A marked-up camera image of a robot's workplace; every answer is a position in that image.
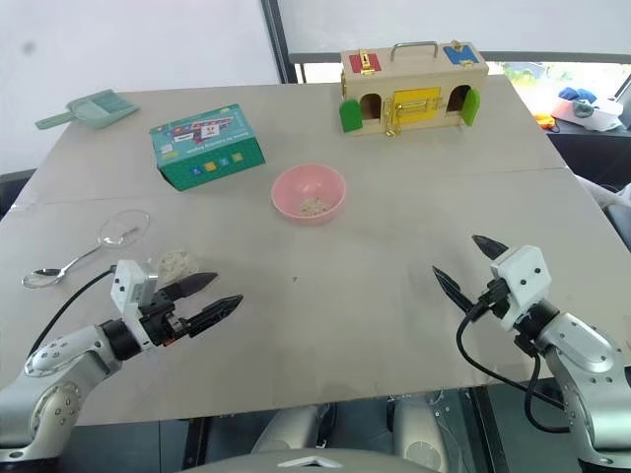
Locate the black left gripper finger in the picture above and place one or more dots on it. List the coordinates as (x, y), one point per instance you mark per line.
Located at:
(192, 283)
(217, 310)

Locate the white tub with blue cloth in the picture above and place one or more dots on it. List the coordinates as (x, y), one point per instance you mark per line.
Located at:
(589, 111)

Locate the grey rounded robot leg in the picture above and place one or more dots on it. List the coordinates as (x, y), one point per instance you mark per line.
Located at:
(419, 433)
(286, 428)

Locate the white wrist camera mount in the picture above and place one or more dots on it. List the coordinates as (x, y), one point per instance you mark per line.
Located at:
(129, 288)
(525, 278)

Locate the grey cloth bundle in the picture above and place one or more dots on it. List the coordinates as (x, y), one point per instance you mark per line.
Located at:
(609, 197)

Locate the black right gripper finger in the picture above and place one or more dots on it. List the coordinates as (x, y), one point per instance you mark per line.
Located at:
(453, 290)
(490, 248)

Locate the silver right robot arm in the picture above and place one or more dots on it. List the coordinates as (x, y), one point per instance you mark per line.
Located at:
(581, 355)

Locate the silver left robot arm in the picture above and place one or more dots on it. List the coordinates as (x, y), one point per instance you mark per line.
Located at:
(74, 345)

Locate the grey robot torso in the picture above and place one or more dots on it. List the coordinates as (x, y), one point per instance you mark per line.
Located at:
(310, 463)

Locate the food residue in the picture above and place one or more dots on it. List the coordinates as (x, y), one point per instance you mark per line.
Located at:
(313, 205)

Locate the black window frame post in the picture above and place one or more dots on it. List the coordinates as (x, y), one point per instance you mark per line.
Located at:
(276, 39)

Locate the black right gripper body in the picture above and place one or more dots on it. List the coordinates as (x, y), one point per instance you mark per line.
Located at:
(497, 298)

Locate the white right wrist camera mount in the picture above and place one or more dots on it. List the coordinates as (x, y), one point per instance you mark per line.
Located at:
(525, 278)

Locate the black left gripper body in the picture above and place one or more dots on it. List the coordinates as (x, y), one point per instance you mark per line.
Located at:
(160, 320)

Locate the orange object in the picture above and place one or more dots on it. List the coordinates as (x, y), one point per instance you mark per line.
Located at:
(542, 120)

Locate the teal plastic dustpan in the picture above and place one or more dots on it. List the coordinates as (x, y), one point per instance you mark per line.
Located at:
(101, 109)

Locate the wooden lock activity box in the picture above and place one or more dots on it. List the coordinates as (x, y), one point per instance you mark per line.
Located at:
(414, 79)

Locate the green cardboard toy box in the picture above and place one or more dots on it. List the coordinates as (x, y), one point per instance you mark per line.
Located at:
(207, 148)

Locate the pink bowl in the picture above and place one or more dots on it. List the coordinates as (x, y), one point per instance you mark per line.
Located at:
(296, 182)

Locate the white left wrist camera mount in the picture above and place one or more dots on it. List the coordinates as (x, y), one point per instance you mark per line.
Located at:
(129, 288)

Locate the silver metal spoon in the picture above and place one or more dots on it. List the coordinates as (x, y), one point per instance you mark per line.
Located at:
(47, 277)

